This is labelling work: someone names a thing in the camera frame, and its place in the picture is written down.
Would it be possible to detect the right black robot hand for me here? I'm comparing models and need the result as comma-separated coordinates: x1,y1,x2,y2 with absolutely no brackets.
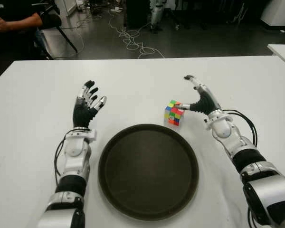
175,75,223,117

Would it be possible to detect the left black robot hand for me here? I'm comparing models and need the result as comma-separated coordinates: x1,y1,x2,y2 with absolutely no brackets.
72,80,107,129

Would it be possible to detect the multicoloured Rubik's cube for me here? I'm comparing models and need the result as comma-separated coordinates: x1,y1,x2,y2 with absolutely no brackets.
164,99,185,128

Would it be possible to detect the bystander bare forearm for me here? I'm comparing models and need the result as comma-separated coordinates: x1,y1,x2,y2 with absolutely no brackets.
0,17,43,32

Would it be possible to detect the dark brown round plate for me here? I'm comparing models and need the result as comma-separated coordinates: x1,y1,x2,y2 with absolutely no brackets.
97,123,200,220

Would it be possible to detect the white side table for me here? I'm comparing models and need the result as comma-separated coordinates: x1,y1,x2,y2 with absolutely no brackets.
267,44,285,69

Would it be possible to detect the folded metal stand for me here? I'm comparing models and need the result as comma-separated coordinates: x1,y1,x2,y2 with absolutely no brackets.
232,4,249,24

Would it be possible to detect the black office chair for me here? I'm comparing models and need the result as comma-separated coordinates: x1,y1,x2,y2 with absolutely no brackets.
33,0,78,60

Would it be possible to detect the white humanoid robot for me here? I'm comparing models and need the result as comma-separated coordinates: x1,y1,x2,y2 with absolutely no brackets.
150,0,167,34

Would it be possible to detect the white storage unit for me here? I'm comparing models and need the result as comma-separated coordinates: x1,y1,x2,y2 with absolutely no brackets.
54,0,79,17

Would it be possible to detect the black cabinet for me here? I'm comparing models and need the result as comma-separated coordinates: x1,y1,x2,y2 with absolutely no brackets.
126,0,152,28

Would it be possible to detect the white curved cabinet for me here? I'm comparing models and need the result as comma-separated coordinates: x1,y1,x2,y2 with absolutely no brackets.
260,0,285,26

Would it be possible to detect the person in black t-shirt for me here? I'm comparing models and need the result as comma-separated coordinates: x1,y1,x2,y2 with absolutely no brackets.
0,0,50,72

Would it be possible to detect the black right forearm cable bundle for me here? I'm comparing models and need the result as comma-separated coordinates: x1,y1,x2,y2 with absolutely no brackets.
224,109,258,147

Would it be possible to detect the black left arm cable bundle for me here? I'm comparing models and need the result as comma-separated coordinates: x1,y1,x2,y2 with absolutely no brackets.
53,140,67,183

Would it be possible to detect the tangled white floor cable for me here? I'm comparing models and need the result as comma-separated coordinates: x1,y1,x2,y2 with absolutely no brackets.
109,16,166,59

